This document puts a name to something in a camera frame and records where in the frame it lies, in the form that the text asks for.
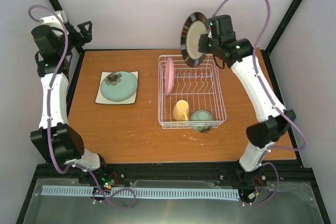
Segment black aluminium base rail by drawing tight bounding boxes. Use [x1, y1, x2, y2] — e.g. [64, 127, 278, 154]
[34, 160, 314, 190]

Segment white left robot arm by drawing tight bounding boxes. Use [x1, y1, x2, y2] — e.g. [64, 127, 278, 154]
[30, 11, 109, 184]

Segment square grey black-edged plate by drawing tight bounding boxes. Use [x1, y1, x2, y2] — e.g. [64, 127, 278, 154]
[95, 71, 139, 105]

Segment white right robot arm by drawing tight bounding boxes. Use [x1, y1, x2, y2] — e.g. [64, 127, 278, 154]
[198, 15, 296, 183]

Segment white wire dish rack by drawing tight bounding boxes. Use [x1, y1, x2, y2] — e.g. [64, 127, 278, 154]
[158, 55, 227, 129]

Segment black frame post right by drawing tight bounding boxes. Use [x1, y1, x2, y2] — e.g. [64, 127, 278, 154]
[265, 0, 303, 56]

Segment dark round plate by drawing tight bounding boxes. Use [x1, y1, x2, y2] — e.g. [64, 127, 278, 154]
[180, 12, 209, 67]

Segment yellow mug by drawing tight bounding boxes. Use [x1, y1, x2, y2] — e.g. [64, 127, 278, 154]
[172, 100, 190, 121]

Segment teal floral round plate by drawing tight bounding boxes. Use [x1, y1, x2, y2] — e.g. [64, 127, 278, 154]
[100, 71, 138, 102]

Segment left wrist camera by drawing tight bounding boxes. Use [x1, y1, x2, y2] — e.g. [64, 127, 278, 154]
[40, 10, 68, 29]

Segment pink plate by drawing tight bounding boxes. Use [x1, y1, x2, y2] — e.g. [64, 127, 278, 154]
[164, 57, 175, 96]

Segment mint green bowl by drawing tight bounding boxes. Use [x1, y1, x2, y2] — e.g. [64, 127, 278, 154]
[189, 109, 214, 133]

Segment light blue slotted cable duct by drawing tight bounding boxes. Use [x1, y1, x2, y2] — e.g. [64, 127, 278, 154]
[41, 185, 239, 201]

